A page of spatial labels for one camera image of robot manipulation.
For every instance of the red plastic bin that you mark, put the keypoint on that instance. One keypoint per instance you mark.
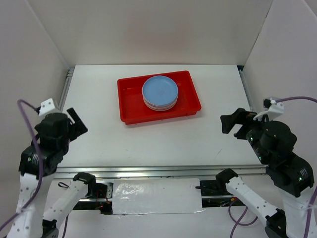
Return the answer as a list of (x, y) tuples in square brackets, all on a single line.
[(133, 109)]

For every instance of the purple plate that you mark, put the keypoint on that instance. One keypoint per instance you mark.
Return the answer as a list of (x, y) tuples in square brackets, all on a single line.
[(160, 109)]

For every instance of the white foil cover panel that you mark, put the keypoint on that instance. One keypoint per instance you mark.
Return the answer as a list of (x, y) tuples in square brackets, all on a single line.
[(156, 196)]

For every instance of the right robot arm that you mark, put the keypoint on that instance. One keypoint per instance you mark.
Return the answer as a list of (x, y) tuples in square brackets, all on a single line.
[(295, 182)]

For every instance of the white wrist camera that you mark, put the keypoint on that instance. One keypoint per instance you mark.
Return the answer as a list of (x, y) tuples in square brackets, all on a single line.
[(273, 109), (47, 107)]

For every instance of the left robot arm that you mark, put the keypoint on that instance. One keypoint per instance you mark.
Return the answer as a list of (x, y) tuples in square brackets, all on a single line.
[(37, 168)]

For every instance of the blue plate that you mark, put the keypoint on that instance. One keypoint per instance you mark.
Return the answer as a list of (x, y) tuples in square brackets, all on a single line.
[(160, 90)]

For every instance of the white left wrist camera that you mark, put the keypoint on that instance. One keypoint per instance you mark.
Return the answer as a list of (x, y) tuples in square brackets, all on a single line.
[(47, 107)]

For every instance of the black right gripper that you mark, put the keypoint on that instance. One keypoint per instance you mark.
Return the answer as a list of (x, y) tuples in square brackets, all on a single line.
[(240, 115)]

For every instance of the aluminium front rail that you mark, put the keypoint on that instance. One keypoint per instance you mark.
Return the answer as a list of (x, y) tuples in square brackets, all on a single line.
[(158, 172)]

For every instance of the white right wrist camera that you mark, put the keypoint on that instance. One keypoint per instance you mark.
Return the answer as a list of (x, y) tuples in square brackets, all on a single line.
[(273, 109)]

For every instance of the cream white plate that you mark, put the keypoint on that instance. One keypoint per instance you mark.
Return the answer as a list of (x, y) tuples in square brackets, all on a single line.
[(146, 102)]

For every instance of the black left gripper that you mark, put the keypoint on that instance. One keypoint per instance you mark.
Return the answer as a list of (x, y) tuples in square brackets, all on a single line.
[(71, 126)]

